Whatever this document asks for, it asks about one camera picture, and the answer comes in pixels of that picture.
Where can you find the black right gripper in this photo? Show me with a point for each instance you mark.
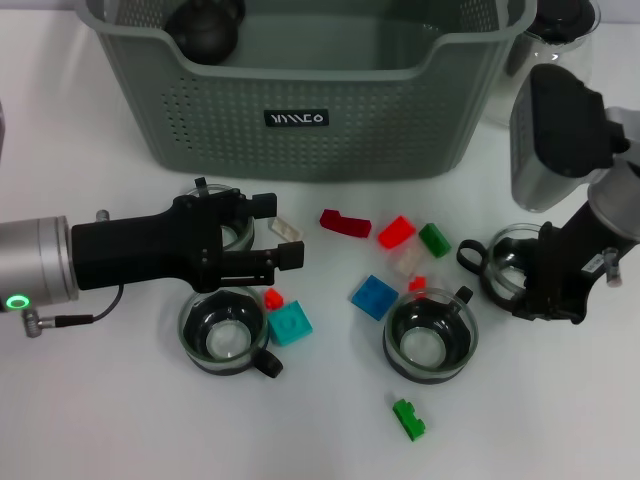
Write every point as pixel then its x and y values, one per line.
pixel 575 270

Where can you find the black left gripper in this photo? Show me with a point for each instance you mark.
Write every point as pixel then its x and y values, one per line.
pixel 140 250

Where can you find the glass teacup black sleeve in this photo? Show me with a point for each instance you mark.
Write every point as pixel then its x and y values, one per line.
pixel 430 350
pixel 505 260
pixel 240 235
pixel 225 345

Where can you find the blue square toy plate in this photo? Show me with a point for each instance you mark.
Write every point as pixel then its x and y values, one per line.
pixel 375 296

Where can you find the grey perforated storage basket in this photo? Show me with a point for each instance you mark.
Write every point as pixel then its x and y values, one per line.
pixel 350 140

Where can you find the white toy brick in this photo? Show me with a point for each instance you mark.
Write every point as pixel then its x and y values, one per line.
pixel 287 231

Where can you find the small red toy brick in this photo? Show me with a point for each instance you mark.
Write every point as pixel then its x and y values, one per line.
pixel 417 284
pixel 273 299

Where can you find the dark red toy brick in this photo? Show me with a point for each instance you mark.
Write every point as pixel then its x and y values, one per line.
pixel 345 224

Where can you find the teal square toy brick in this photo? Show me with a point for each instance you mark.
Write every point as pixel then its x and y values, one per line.
pixel 290 324

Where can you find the bright red sloped brick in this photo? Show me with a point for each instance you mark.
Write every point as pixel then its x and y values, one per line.
pixel 397 231

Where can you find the translucent pale toy brick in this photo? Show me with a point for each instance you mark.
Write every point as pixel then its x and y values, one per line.
pixel 406 262

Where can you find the left gripper silver plug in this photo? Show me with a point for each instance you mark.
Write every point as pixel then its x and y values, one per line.
pixel 102 216

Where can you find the green stepped toy brick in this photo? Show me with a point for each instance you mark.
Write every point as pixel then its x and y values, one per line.
pixel 410 420

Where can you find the clear glass teapot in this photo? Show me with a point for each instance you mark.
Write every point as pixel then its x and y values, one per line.
pixel 500 100

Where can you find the black round teapot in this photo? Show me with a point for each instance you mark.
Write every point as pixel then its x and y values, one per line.
pixel 205 35

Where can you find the black teapot lid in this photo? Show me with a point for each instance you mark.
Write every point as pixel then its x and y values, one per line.
pixel 570 20

